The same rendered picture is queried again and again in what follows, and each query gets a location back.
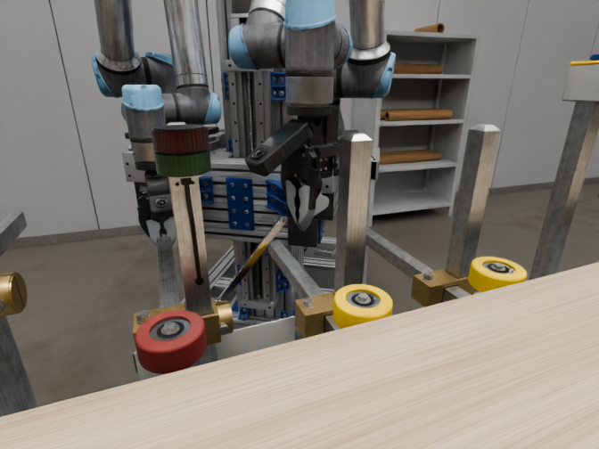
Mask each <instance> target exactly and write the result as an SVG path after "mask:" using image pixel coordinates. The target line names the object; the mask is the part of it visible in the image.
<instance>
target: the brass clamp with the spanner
mask: <svg viewBox="0 0 599 449"><path fill-rule="evenodd" d="M211 303H212V312H213V313H210V314H203V315H200V317H201V318H202V319H203V321H204V323H205V331H206V339H207V345H212V344H216V343H219V342H221V336H222V335H226V334H229V333H233V331H234V322H233V316H232V311H231V307H230V304H229V302H228V301H227V300H226V301H221V302H217V303H216V302H215V299H214V298H211ZM172 310H186V305H185V303H183V304H179V305H174V306H166V307H162V308H156V309H152V310H147V311H150V313H151V316H154V315H157V314H161V313H164V312H167V311H172ZM137 314H138V313H134V323H133V337H134V341H135V334H136V332H137V330H138V328H139V327H140V326H141V325H142V324H138V323H136V319H137V317H136V316H137ZM135 350H136V346H135ZM136 354H137V350H136ZM137 358H138V355H137Z"/></svg>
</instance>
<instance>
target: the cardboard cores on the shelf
mask: <svg viewBox="0 0 599 449"><path fill-rule="evenodd" d="M442 71H443V66H442V65H440V64H395V67H394V72H393V74H441V73H442ZM452 116H453V111H452V110H451V109H397V110H381V119H380V120H386V121H402V120H433V119H451V118H452ZM440 158H441V153H440V152H439V151H435V152H432V150H431V149H429V150H412V151H380V164H379V165H383V164H394V163H406V162H416V161H428V160H439V159H440Z"/></svg>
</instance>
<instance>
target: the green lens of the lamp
mask: <svg viewBox="0 0 599 449"><path fill-rule="evenodd" d="M154 158H155V164H156V170H157V174H159V175H161V176H196V175H200V174H204V173H207V172H209V171H210V170H211V161H210V151H209V149H208V151H206V152H203V153H199V154H193V155H182V156H168V155H159V154H157V153H156V151H155V152H154Z"/></svg>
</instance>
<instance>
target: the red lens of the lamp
mask: <svg viewBox="0 0 599 449"><path fill-rule="evenodd" d="M153 129H154V128H152V129H151V134H152V146H153V150H154V151H156V152H163V153H185V152H195V151H204V150H207V149H208V148H209V132H208V128H207V127H205V128H203V129H198V130H190V131H158V130H153Z"/></svg>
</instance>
